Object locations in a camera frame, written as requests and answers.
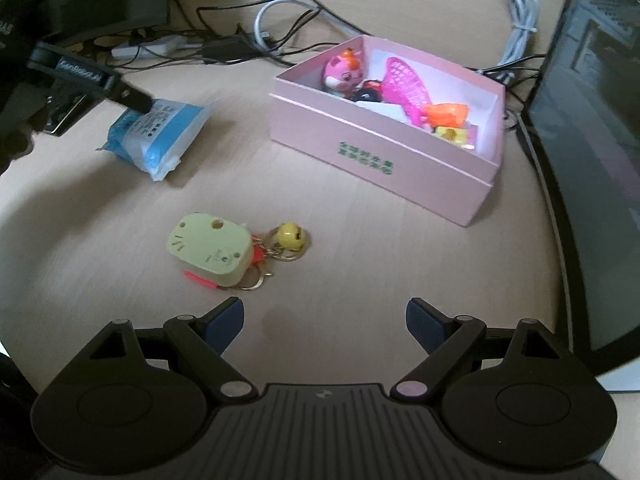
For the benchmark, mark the pink toy strainer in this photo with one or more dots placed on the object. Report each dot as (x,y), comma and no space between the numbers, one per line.
(406,85)

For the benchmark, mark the pink pig figure toy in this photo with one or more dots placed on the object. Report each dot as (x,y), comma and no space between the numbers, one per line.
(340,72)

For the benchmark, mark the beige wooden desktop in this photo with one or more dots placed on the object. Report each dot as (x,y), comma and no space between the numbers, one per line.
(360,265)

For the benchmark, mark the orange toy piece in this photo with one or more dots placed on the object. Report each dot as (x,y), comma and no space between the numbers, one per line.
(445,114)

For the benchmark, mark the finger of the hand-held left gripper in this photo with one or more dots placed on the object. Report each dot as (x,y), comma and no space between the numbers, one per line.
(90,75)

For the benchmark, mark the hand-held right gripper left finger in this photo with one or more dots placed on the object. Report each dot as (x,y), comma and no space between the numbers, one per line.
(226,321)

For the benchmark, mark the black red small toy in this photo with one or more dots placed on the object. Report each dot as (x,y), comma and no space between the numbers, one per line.
(369,91)

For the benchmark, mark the white power strip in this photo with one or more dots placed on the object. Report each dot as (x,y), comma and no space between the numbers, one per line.
(145,46)

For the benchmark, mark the blue tissue packet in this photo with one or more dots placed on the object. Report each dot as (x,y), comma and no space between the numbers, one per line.
(155,132)

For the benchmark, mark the pink cardboard box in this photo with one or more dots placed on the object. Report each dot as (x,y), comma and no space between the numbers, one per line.
(380,155)

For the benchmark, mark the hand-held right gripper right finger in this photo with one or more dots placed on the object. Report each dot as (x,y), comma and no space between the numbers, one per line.
(424,322)

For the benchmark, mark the flat black object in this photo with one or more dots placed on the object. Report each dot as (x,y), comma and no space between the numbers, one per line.
(70,110)

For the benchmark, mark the black power adapter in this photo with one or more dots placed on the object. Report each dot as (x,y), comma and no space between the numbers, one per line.
(227,50)

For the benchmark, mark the yellow brown toy cake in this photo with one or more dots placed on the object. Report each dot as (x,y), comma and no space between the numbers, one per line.
(452,135)

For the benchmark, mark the black framed monitor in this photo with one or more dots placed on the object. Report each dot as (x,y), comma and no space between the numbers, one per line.
(600,160)

